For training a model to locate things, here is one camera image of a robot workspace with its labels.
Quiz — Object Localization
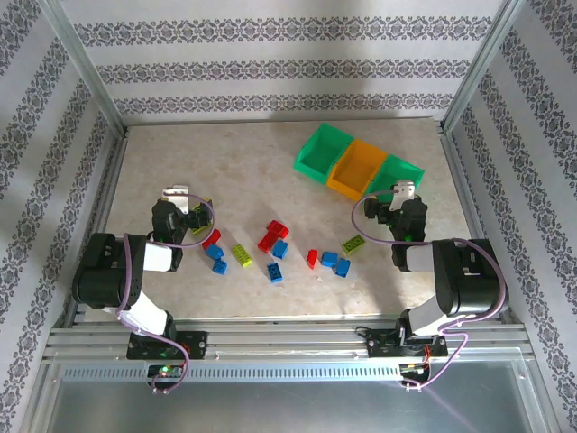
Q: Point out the aluminium mounting rail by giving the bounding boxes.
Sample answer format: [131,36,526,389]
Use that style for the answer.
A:
[43,320,534,363]

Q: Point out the lime lego brick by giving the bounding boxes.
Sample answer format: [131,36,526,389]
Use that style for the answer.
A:
[231,243,254,269]
[189,199,214,235]
[341,235,366,256]

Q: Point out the grey metal sheet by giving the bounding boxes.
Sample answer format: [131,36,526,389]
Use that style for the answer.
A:
[42,358,545,433]

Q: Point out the left controller board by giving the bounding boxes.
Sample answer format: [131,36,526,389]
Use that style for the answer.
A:
[147,364,184,380]

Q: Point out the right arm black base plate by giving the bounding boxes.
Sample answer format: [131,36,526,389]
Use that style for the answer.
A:
[367,327,449,360]

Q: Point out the slotted metal cable duct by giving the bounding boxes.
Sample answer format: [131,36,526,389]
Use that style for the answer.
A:
[58,363,435,382]

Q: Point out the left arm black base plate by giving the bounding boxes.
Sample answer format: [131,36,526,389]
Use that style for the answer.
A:
[127,331,208,361]

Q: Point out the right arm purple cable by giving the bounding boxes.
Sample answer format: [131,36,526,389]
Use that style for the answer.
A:
[352,189,508,392]

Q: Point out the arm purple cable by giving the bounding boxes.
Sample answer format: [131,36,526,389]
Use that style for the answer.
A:
[115,193,216,394]
[352,189,508,392]

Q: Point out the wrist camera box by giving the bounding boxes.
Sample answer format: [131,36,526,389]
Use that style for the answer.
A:
[389,179,417,211]
[161,183,190,216]

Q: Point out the large red lego brick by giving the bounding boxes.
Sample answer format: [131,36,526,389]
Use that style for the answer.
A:
[257,219,290,253]

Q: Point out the orange plastic bin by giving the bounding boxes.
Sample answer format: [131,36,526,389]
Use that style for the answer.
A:
[326,138,389,202]

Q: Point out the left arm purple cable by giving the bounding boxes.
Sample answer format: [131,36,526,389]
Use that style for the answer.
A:
[115,193,216,394]

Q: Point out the green plastic bin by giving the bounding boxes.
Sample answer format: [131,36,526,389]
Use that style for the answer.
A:
[293,122,354,186]
[367,153,426,199]

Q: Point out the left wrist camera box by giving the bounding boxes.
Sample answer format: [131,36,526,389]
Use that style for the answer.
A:
[161,183,190,216]

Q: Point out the aluminium frame post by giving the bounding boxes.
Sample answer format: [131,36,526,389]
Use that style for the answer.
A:
[38,0,130,136]
[439,0,527,134]

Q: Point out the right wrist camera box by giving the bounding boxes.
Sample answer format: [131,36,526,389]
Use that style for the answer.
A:
[389,179,417,211]

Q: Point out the aluminium side rail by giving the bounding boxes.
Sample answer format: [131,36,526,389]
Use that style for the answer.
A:
[62,128,132,328]
[439,128,524,326]

